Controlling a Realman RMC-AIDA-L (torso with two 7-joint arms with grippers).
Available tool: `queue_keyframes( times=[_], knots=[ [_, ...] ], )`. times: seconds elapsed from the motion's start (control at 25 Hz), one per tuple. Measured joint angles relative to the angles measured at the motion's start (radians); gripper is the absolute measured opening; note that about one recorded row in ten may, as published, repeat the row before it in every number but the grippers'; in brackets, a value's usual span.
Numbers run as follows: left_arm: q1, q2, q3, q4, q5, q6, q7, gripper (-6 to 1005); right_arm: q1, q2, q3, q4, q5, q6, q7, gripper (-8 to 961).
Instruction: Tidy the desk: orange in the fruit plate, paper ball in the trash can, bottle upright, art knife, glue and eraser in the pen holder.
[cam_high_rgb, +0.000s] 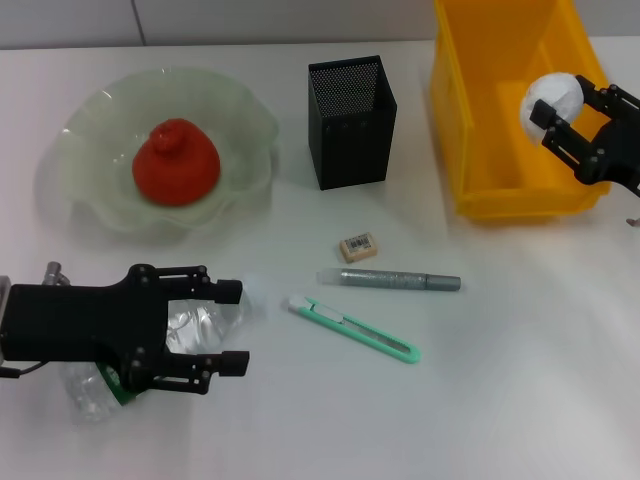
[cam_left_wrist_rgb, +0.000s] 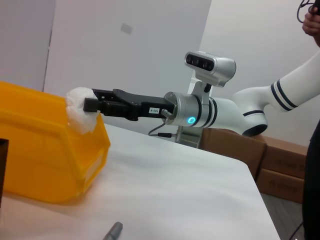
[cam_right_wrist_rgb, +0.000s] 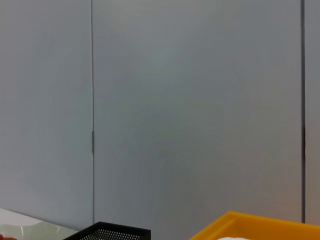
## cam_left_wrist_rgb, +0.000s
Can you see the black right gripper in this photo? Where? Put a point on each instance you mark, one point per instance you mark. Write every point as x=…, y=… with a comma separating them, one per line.
x=150, y=107

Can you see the white paper ball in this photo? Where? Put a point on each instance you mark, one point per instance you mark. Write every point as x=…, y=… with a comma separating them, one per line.
x=77, y=115

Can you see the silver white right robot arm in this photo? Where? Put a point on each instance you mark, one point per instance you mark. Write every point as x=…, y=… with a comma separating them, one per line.
x=225, y=112

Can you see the black mesh pen holder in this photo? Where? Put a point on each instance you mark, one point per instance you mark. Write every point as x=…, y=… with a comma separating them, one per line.
x=3, y=170

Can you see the silver glitter pen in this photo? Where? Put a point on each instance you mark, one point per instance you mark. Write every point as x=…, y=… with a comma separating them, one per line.
x=113, y=231

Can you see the person's bare hand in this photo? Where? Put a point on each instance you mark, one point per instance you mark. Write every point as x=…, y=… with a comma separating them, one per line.
x=312, y=25

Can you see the white partition board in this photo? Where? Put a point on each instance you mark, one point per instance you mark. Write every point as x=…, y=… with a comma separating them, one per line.
x=125, y=75

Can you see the grey tape sticker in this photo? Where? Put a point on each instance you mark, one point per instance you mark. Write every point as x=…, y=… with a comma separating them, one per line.
x=126, y=28

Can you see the yellow plastic bin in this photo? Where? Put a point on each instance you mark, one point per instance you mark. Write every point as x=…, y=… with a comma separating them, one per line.
x=37, y=150

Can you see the brown cardboard box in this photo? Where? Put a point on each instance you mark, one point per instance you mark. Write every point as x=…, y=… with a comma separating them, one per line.
x=232, y=147
x=280, y=185
x=285, y=155

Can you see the person in dark clothes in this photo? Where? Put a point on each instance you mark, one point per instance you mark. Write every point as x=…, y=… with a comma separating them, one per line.
x=313, y=187

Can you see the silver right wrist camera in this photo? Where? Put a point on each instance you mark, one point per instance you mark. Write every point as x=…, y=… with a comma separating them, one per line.
x=217, y=67

